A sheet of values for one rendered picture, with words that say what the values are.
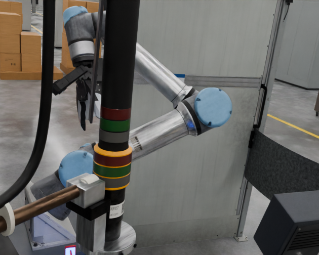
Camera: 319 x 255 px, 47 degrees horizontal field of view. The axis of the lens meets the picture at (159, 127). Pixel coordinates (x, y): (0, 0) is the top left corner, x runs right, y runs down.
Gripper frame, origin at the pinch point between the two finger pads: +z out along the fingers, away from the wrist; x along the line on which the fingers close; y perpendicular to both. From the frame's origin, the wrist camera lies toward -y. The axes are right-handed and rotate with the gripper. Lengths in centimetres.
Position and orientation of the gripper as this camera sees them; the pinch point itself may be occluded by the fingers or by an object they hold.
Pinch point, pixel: (90, 126)
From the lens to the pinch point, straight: 107.6
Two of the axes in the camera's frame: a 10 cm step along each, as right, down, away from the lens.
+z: 2.1, 9.7, -1.0
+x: -5.0, 1.9, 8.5
